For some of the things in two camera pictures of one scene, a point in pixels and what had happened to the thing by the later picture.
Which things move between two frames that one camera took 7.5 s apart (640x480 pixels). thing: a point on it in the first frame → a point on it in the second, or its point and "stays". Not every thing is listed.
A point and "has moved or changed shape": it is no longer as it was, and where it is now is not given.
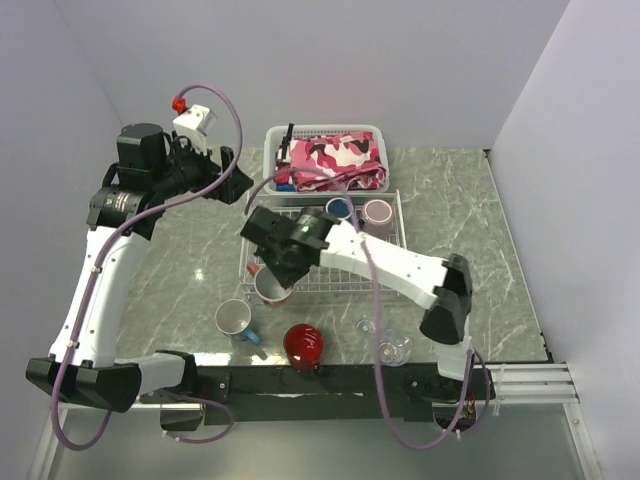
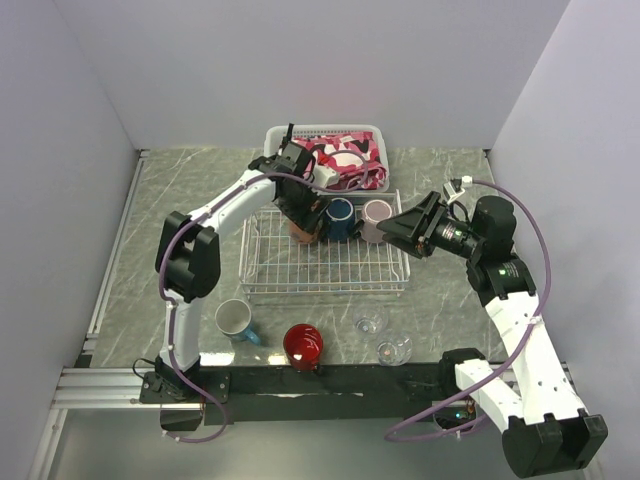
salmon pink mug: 268,286 has moved or changed shape
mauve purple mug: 377,219 stays
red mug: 303,345 stays
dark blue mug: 339,208 stays
